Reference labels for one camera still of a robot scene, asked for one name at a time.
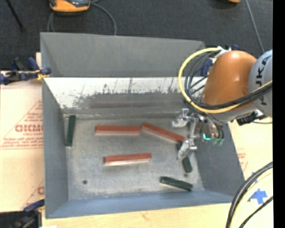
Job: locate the grey metal bin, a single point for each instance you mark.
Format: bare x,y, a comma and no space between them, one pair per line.
123,174

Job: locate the dark green flat block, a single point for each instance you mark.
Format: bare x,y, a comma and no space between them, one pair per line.
70,130
187,165
177,183

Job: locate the red-brown flat block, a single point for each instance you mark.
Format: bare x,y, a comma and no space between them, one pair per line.
117,130
127,158
161,132

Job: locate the brown cardboard board red print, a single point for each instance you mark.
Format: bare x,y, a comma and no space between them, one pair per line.
19,151

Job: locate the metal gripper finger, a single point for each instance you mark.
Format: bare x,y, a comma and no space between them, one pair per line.
186,148
180,122

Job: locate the black cylinder on white bracket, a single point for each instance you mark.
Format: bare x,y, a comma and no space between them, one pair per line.
245,119

